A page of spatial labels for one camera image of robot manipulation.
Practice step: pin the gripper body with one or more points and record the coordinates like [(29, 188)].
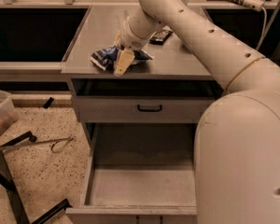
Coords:
[(130, 40)]

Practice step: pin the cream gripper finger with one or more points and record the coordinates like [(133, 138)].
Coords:
[(124, 60)]

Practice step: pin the blue chip bag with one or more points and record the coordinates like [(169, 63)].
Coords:
[(106, 58)]

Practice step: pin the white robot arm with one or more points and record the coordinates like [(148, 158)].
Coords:
[(237, 141)]

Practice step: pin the closed upper drawer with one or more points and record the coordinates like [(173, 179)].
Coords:
[(124, 109)]

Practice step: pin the grey drawer cabinet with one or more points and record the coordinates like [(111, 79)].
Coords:
[(172, 73)]

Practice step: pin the open lower drawer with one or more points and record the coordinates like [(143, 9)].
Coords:
[(139, 174)]

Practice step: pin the black snack packet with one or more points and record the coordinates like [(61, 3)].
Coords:
[(160, 36)]

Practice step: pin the small black floor object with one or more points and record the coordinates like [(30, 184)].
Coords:
[(48, 103)]

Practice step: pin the thin metal rod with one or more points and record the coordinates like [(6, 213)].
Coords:
[(33, 144)]

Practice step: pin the clear plastic bin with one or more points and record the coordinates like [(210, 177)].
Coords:
[(8, 114)]

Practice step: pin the black metal stand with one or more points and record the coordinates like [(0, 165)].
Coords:
[(6, 181)]

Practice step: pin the black drawer handle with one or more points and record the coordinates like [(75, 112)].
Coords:
[(149, 108)]

